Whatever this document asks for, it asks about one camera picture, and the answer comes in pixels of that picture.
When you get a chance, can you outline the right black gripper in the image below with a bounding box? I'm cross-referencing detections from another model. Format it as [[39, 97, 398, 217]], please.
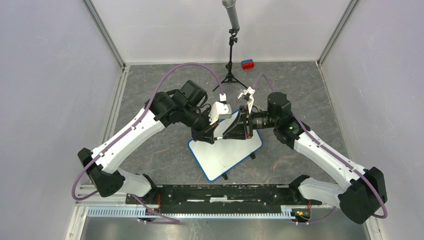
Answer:
[[222, 105, 278, 141]]

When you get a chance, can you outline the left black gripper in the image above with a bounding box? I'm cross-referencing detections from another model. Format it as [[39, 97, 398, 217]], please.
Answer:
[[180, 105, 220, 144]]

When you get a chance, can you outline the blue-framed whiteboard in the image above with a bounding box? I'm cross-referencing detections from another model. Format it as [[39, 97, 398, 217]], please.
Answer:
[[187, 130, 263, 182]]

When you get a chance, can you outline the silver microphone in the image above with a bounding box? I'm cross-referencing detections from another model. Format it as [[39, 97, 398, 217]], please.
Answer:
[[221, 0, 248, 89]]

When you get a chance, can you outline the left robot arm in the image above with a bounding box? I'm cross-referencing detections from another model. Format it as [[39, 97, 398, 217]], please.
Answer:
[[77, 80, 228, 204]]

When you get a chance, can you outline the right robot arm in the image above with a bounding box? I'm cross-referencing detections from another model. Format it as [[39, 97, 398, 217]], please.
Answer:
[[223, 88, 388, 224]]

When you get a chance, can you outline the red and blue eraser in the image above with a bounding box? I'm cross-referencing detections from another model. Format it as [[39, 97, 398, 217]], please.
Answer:
[[240, 59, 255, 70]]

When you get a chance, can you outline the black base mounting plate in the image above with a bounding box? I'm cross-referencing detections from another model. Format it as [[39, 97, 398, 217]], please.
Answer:
[[140, 184, 321, 214]]

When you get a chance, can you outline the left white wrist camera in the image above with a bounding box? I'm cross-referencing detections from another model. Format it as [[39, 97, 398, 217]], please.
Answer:
[[208, 93, 233, 125]]

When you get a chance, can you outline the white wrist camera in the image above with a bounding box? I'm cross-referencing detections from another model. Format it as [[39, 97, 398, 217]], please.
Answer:
[[237, 86, 256, 114], [208, 93, 233, 125]]

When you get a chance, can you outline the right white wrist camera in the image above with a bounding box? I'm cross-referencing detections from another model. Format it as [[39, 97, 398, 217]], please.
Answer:
[[237, 86, 256, 114]]

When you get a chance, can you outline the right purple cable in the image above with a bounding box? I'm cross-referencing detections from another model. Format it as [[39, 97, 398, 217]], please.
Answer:
[[253, 72, 388, 226]]

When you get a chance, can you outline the purple cable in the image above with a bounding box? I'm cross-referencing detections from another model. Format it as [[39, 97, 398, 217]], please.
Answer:
[[253, 72, 388, 226], [71, 62, 227, 224]]

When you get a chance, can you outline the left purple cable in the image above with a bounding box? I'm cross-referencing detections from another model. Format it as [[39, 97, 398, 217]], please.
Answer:
[[71, 62, 227, 224]]

